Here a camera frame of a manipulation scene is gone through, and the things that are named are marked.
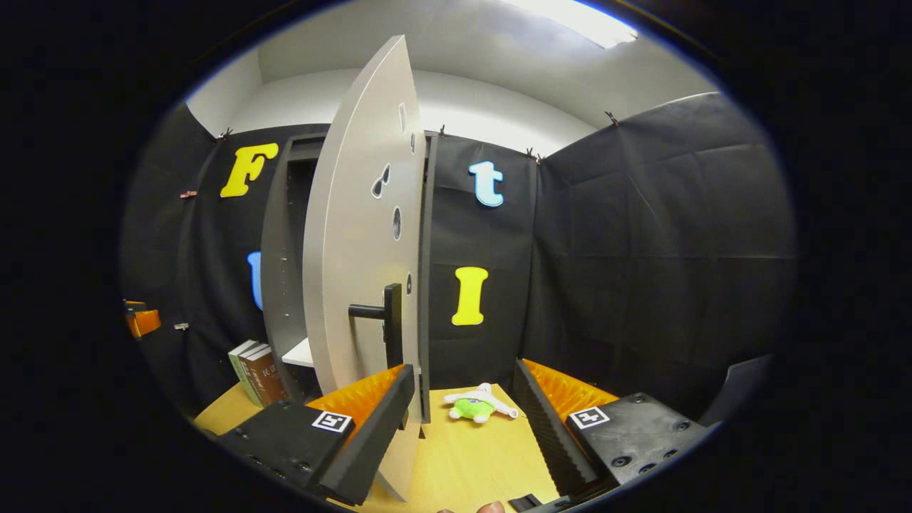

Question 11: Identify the brown book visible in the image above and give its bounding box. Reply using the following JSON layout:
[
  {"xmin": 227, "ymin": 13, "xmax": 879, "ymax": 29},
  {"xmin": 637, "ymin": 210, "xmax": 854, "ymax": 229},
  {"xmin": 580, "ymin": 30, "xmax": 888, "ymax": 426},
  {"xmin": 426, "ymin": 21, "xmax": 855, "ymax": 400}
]
[{"xmin": 242, "ymin": 346, "xmax": 289, "ymax": 407}]

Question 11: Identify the green and white plush toy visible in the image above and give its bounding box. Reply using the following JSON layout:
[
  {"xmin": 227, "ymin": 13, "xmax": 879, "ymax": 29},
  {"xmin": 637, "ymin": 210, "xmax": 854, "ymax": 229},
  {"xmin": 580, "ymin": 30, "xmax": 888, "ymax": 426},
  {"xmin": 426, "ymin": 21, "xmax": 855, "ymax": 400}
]
[{"xmin": 443, "ymin": 383, "xmax": 519, "ymax": 425}]

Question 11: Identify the black door handle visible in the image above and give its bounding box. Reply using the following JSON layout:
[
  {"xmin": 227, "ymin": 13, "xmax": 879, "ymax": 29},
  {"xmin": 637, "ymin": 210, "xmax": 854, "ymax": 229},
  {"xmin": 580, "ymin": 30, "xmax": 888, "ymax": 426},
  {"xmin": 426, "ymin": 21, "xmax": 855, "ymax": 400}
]
[{"xmin": 348, "ymin": 283, "xmax": 404, "ymax": 371}]

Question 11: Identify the dark grey curved panel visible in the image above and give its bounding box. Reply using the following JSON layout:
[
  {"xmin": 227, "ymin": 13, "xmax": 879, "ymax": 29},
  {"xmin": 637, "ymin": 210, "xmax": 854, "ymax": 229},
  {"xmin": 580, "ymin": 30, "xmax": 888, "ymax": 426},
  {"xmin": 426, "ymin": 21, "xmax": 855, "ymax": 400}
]
[{"xmin": 702, "ymin": 355, "xmax": 774, "ymax": 428}]

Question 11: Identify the black backdrop cloth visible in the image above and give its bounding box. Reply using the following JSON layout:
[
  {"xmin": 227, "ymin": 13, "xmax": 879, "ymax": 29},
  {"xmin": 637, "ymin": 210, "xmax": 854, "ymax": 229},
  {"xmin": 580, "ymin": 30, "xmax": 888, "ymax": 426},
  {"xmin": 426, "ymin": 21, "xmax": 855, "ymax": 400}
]
[{"xmin": 121, "ymin": 93, "xmax": 797, "ymax": 428}]

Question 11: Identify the light green book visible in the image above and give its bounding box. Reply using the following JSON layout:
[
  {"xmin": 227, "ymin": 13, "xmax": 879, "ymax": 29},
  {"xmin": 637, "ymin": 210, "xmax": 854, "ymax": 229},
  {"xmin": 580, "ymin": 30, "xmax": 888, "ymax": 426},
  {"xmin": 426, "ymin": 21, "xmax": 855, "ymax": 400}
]
[{"xmin": 228, "ymin": 339, "xmax": 261, "ymax": 403}]

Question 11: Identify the beige cabinet door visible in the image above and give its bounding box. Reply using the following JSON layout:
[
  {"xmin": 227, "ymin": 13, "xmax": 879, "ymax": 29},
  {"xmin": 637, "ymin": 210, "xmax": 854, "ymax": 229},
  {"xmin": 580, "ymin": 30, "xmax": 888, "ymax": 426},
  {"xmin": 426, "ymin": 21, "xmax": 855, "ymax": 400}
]
[{"xmin": 302, "ymin": 34, "xmax": 428, "ymax": 503}]

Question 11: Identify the grey cabinet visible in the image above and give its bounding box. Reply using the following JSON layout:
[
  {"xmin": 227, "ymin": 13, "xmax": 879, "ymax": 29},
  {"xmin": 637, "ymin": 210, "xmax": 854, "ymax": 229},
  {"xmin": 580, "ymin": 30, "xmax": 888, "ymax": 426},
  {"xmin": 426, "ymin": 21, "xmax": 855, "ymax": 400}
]
[{"xmin": 260, "ymin": 132, "xmax": 439, "ymax": 425}]

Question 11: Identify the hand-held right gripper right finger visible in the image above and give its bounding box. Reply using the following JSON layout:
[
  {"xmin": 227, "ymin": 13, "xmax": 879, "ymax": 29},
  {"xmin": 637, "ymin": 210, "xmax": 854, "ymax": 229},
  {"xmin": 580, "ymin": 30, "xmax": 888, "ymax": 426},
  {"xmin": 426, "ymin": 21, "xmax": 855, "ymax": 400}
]
[{"xmin": 513, "ymin": 358, "xmax": 713, "ymax": 503}]

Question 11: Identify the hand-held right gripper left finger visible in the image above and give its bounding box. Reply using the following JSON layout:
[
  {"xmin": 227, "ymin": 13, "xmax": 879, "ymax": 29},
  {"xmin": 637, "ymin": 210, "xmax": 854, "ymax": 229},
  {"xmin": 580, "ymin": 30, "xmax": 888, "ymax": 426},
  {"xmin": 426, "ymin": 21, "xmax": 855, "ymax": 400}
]
[{"xmin": 214, "ymin": 363, "xmax": 416, "ymax": 507}]

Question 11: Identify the long ceiling light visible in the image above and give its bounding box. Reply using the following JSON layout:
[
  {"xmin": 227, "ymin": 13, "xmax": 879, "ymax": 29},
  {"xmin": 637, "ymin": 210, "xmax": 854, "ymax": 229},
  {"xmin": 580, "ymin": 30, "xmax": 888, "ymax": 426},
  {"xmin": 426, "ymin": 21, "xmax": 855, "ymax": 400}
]
[{"xmin": 502, "ymin": 0, "xmax": 638, "ymax": 49}]

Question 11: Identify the white cabinet shelf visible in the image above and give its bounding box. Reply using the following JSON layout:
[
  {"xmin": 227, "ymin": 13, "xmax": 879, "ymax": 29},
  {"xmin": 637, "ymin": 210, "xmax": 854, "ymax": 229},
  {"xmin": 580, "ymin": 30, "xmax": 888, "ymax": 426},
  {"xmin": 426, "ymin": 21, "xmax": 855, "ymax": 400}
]
[{"xmin": 282, "ymin": 337, "xmax": 316, "ymax": 368}]

